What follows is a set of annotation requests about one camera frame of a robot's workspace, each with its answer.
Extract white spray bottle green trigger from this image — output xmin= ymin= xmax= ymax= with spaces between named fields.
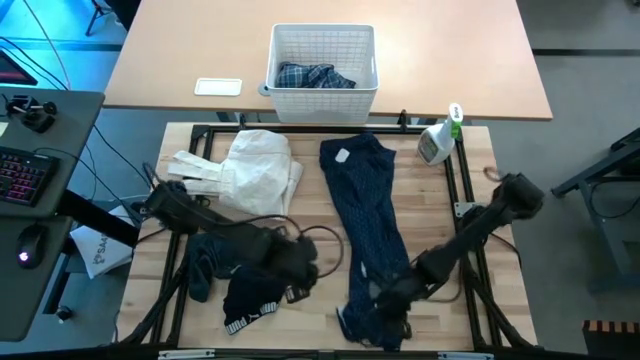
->
xmin=416 ymin=102 xmax=465 ymax=167

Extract black desk clamp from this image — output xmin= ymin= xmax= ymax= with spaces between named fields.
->
xmin=3 ymin=93 xmax=59 ymax=135

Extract black computer mouse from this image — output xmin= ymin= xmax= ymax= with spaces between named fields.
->
xmin=15 ymin=223 xmax=50 ymax=271

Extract black desk support bar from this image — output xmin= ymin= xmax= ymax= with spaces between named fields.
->
xmin=55 ymin=188 xmax=142 ymax=250

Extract blue plaid shirt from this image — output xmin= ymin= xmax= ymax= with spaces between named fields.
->
xmin=274 ymin=61 xmax=358 ymax=90

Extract black metal table frame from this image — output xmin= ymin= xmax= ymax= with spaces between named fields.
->
xmin=117 ymin=122 xmax=540 ymax=354

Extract tan wooden desk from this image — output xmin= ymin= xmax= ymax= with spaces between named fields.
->
xmin=103 ymin=0 xmax=554 ymax=122

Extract black box orange stripes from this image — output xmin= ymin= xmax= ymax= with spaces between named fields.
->
xmin=581 ymin=319 xmax=640 ymax=360

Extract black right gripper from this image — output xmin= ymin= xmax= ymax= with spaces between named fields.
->
xmin=375 ymin=272 xmax=430 ymax=344

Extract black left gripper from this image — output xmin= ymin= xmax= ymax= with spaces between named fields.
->
xmin=268 ymin=230 xmax=321 ymax=305

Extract navy dotted garment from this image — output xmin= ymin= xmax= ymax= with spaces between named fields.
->
xmin=318 ymin=132 xmax=415 ymax=351

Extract cream white garment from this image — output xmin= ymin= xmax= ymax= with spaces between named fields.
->
xmin=167 ymin=129 xmax=305 ymax=217

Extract dark tablet red edge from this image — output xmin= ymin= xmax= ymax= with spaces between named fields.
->
xmin=0 ymin=48 xmax=40 ymax=87

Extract flat white rectangular tray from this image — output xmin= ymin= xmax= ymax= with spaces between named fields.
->
xmin=193 ymin=77 xmax=244 ymax=98

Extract navy garment white lettered waistband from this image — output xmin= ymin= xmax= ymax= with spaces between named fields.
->
xmin=222 ymin=267 xmax=301 ymax=336

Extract white plastic laundry basket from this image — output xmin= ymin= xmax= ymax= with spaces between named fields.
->
xmin=266 ymin=22 xmax=380 ymax=125

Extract dark grey metal stand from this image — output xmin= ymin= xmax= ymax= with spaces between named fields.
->
xmin=551 ymin=127 xmax=640 ymax=294

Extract silver metal bracket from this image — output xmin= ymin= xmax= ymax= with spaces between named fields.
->
xmin=157 ymin=348 xmax=216 ymax=360
xmin=436 ymin=351 xmax=495 ymax=360

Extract dark plain fleece garment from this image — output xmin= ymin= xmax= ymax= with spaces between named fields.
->
xmin=185 ymin=232 xmax=264 ymax=304

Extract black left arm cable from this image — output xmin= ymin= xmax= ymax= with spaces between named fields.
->
xmin=219 ymin=214 xmax=346 ymax=280

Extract cream floor cable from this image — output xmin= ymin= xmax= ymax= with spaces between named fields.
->
xmin=22 ymin=0 xmax=72 ymax=90

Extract backlit black keyboard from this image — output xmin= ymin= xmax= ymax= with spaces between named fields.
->
xmin=0 ymin=146 xmax=61 ymax=208

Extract black tripod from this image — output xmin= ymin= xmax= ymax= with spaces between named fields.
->
xmin=83 ymin=0 xmax=114 ymax=38

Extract dark grey desk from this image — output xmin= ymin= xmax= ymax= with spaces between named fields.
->
xmin=0 ymin=84 xmax=107 ymax=344

